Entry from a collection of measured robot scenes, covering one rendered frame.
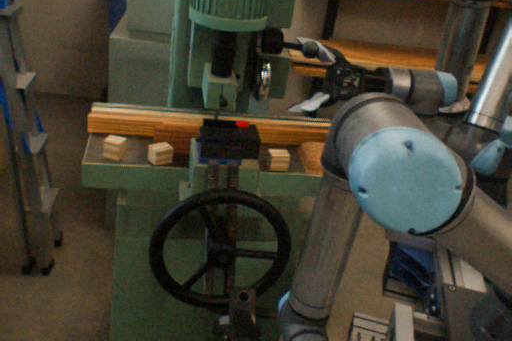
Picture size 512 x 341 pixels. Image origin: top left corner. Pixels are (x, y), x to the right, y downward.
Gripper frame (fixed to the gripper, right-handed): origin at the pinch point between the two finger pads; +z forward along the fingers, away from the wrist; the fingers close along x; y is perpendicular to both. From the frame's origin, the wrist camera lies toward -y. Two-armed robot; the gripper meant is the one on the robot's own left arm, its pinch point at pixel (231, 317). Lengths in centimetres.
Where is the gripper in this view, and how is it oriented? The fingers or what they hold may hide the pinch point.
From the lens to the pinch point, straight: 120.7
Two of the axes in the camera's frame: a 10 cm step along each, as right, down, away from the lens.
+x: 9.9, 1.1, 1.3
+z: -1.4, 0.4, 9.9
